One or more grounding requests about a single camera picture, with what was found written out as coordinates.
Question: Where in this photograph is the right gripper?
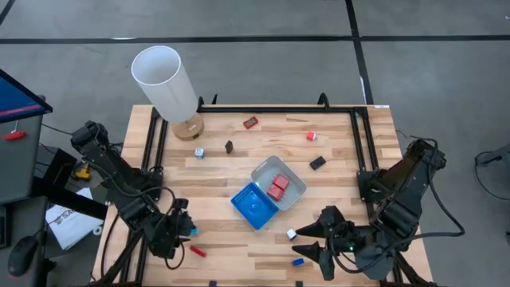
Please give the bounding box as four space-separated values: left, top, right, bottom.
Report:
291 205 362 281

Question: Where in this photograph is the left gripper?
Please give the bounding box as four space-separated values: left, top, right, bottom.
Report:
143 198 197 259

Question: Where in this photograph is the small red box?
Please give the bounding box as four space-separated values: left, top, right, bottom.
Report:
273 174 291 191
266 183 285 202

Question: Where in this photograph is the blue plastic mesh basket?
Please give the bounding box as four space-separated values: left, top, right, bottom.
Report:
229 181 281 231

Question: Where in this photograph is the grey plastic bin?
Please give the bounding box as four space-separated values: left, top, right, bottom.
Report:
251 155 308 211

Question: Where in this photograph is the black diagonal metal beam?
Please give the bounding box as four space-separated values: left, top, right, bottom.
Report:
31 177 109 221

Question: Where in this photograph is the black floor box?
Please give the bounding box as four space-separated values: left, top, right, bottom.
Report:
34 146 79 191

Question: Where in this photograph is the white shade wooden table lamp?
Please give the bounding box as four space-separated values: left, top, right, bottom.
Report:
131 45 206 142

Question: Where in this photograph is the grey desk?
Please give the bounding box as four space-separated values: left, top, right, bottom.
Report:
0 113 49 287

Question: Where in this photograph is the black floor stand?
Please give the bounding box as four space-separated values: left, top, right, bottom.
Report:
473 143 510 167

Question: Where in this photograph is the monitor with blue screen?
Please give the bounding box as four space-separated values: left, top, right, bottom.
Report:
0 69 54 124

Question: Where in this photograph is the yellow cable connector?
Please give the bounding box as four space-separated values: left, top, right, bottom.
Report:
71 162 93 182

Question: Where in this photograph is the black metal table frame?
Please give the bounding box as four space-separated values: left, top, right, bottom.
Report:
89 92 439 287

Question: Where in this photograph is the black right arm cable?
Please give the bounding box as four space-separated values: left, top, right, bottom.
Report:
398 137 466 242

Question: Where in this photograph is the thin black floor cable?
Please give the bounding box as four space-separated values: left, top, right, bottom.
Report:
41 122 77 139

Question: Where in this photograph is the black looped floor cable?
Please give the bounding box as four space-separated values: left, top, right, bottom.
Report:
474 159 510 202

